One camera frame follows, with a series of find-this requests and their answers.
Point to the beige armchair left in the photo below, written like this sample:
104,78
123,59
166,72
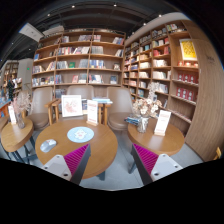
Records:
39,113

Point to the wooden right bookshelf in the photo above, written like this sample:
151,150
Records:
156,56

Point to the grey computer mouse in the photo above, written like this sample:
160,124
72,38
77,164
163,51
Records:
47,145

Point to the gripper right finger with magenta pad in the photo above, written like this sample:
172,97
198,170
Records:
152,166

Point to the stack of books right table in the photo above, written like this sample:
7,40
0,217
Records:
134,121

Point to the round wooden right table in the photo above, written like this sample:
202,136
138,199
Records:
169,144

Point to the wooden bookshelf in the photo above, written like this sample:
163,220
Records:
87,56
156,56

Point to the wooden back bookshelf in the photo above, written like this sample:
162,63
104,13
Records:
87,56

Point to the white sign in wooden stand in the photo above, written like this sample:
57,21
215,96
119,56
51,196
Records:
92,112

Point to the beige armchair middle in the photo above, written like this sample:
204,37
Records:
85,91

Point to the beige armchair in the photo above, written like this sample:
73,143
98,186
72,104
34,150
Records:
85,91
120,109
39,113

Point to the round wooden left table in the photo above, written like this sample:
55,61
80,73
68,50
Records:
13,138

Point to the vase with dried pampas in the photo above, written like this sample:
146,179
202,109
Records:
21,103

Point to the white framed floral picture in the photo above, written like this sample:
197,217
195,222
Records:
71,105

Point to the glass vase with dried flowers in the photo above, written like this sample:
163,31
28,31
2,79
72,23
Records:
147,108

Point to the round wooden table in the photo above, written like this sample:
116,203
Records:
13,138
103,145
169,144

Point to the white sign on right table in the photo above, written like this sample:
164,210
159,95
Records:
162,122

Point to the white ceiling air unit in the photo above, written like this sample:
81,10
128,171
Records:
31,32

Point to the white card on left table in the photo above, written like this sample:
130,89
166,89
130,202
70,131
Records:
12,114

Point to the stack of books on chair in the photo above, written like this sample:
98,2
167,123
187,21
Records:
102,100

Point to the round wooden centre table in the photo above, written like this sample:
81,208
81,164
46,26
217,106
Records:
103,145

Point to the yellow patterned poster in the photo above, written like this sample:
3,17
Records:
187,50

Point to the beige armchair right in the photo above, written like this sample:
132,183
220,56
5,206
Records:
120,109

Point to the round light blue coaster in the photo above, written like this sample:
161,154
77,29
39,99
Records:
80,134

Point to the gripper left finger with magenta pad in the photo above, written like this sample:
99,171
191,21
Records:
70,167

